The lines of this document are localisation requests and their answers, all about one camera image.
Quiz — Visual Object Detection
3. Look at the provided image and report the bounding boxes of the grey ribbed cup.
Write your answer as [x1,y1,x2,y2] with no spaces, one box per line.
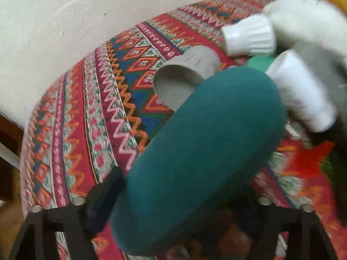
[152,45,220,111]

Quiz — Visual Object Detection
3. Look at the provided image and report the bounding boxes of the white pipe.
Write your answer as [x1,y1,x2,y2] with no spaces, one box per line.
[0,142,21,170]

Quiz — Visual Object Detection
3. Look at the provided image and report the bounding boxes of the brown wooden door frame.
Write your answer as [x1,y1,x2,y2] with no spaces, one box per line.
[0,112,25,203]

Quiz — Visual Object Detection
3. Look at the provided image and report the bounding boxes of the white smooth cup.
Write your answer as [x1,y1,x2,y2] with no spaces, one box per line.
[248,50,338,133]

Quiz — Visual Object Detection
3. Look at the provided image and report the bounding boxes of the white plush toy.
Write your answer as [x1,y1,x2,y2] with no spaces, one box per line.
[263,0,347,57]

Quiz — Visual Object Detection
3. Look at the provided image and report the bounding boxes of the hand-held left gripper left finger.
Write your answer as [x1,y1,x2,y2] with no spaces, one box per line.
[9,166,125,260]

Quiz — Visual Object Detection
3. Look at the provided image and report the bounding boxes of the teal green pot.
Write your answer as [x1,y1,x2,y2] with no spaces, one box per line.
[110,66,288,256]

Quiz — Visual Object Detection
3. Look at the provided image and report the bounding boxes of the grey cloth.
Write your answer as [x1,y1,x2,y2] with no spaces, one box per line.
[293,42,347,109]

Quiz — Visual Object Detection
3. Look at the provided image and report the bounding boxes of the white ribbed cup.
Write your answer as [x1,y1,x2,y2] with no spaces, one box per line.
[221,15,277,57]

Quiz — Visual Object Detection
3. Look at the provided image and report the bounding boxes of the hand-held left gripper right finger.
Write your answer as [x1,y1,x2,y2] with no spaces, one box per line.
[230,196,339,260]

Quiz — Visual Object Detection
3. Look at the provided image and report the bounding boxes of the patterned red tablecloth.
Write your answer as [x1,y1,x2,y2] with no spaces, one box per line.
[19,0,347,260]

